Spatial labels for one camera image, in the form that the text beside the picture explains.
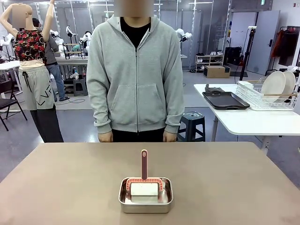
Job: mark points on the grey workbench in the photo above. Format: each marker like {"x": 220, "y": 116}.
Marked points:
{"x": 70, "y": 60}

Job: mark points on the grey plastic stool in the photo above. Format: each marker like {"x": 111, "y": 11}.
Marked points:
{"x": 192, "y": 117}

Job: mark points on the cardboard box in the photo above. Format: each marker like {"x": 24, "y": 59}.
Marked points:
{"x": 215, "y": 71}

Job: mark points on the white shoe rack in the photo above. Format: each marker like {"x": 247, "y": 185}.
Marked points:
{"x": 208, "y": 57}

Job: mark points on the large white table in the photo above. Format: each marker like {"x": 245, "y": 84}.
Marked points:
{"x": 246, "y": 119}

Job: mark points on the black light stand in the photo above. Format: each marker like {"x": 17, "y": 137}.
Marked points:
{"x": 246, "y": 54}

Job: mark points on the grey printed shorts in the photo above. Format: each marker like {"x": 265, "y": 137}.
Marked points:
{"x": 35, "y": 89}

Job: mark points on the black step stool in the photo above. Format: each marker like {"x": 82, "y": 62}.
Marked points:
{"x": 80, "y": 86}

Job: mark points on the rust orange garment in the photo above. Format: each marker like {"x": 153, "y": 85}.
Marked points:
{"x": 277, "y": 44}

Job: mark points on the beige mannequin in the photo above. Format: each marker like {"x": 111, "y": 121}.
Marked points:
{"x": 48, "y": 21}

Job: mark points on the black equipment case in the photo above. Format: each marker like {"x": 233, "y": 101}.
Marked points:
{"x": 232, "y": 56}

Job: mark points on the dark grey cloth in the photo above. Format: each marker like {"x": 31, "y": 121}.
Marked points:
{"x": 214, "y": 89}

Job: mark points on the black folding chair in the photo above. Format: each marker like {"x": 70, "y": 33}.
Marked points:
{"x": 9, "y": 103}

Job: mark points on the person in grey hoodie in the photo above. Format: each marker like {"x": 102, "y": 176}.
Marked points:
{"x": 136, "y": 82}

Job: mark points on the red floral crop top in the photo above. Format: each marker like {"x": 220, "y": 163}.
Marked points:
{"x": 29, "y": 44}

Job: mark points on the black hanging garment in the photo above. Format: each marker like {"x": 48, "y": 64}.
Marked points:
{"x": 289, "y": 49}

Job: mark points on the person's left forearm grey sleeve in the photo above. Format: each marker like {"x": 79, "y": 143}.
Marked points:
{"x": 174, "y": 107}

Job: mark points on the small white table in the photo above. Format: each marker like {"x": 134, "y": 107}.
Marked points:
{"x": 9, "y": 64}

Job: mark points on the black clothes rack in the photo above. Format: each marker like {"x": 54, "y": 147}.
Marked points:
{"x": 282, "y": 27}

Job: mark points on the pink spatula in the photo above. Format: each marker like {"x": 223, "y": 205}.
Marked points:
{"x": 143, "y": 164}

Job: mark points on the person's left hand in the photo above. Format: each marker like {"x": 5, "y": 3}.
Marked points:
{"x": 169, "y": 137}

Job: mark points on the round white plate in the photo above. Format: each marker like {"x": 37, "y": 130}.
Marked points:
{"x": 290, "y": 82}
{"x": 273, "y": 85}

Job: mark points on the black serving tray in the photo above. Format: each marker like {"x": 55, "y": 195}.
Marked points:
{"x": 225, "y": 100}

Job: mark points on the person's right hand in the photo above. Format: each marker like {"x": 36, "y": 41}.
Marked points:
{"x": 105, "y": 137}

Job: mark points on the black trousers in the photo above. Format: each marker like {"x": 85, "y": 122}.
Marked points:
{"x": 47, "y": 126}

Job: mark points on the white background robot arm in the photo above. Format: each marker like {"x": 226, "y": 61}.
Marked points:
{"x": 59, "y": 42}
{"x": 85, "y": 37}
{"x": 184, "y": 34}
{"x": 5, "y": 38}

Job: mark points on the person in jeans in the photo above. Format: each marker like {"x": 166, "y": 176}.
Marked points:
{"x": 57, "y": 79}

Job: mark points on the rectangular stainless steel container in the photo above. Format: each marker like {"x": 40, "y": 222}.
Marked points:
{"x": 145, "y": 207}

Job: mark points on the person's right forearm grey sleeve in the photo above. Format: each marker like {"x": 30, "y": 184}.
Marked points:
{"x": 101, "y": 107}

